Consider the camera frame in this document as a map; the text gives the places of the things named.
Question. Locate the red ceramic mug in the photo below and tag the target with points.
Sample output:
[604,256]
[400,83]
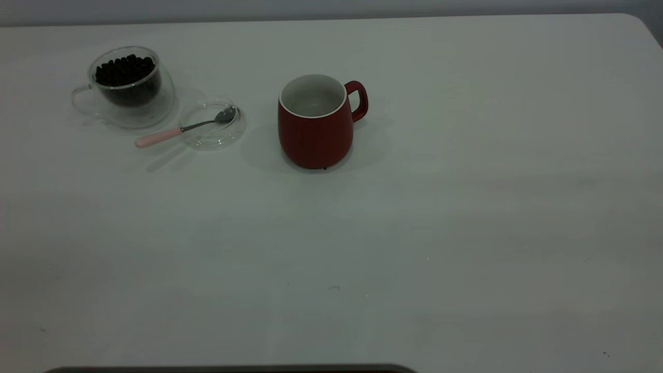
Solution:
[316,140]

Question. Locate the dark coffee beans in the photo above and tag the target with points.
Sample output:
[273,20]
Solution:
[124,71]

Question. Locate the small clear glass dish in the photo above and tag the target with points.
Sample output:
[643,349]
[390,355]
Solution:
[217,140]

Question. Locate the clear double-wall glass cup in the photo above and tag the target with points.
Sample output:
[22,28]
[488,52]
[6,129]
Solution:
[150,111]

